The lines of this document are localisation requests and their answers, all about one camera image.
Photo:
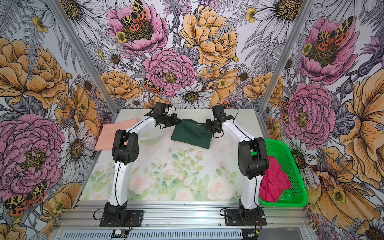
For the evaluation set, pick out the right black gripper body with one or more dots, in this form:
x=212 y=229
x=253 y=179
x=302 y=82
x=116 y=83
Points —
x=211 y=126

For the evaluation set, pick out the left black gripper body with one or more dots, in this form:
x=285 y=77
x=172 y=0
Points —
x=167 y=119

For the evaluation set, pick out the dark green t-shirt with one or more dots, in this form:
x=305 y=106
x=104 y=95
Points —
x=193 y=133

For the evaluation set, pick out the green plastic laundry basket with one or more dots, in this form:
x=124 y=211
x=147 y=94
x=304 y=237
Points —
x=297 y=196

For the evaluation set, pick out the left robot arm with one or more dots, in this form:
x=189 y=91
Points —
x=124 y=152

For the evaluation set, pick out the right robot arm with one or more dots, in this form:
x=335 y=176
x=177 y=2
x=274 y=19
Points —
x=253 y=161

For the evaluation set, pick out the folded peach t-shirt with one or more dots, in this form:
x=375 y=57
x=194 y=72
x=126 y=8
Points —
x=107 y=135

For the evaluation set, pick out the magenta t-shirt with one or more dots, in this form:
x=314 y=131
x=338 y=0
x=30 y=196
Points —
x=274 y=182

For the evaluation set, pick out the small green circuit board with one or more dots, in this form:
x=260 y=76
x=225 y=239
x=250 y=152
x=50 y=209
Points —
x=120 y=234

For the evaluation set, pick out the right aluminium frame post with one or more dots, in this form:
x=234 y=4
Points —
x=291 y=40

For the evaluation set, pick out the aluminium frame post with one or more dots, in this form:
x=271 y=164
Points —
x=291 y=40
x=74 y=39

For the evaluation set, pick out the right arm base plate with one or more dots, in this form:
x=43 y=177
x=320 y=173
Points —
x=232 y=218

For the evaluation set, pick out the aluminium mounting rail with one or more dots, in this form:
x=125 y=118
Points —
x=183 y=221

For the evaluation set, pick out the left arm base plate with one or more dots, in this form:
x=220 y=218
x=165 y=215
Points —
x=119 y=220

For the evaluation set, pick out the left aluminium frame post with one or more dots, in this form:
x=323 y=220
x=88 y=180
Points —
x=74 y=39

